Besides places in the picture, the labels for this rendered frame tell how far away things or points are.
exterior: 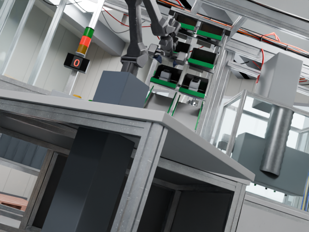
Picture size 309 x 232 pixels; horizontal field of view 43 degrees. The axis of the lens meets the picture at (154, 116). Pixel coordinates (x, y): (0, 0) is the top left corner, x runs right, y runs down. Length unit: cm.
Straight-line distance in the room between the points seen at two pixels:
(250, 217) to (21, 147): 223
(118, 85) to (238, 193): 72
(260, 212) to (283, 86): 93
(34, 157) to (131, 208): 287
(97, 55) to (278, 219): 493
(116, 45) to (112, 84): 493
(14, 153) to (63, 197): 243
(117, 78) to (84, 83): 531
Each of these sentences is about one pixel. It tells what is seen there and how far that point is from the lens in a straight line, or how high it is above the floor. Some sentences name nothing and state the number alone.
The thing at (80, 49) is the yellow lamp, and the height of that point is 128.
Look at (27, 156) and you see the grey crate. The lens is 383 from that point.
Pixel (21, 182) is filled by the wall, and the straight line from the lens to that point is 675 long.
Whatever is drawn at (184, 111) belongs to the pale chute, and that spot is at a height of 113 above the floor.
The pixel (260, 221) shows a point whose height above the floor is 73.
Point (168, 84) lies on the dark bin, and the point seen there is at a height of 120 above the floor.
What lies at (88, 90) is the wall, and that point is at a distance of 664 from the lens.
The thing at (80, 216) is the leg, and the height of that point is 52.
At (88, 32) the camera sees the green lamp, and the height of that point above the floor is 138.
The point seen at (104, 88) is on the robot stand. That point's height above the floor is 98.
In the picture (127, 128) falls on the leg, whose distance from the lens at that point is 108.
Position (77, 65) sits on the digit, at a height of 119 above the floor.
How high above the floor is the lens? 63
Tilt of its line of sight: 12 degrees up
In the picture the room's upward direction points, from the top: 18 degrees clockwise
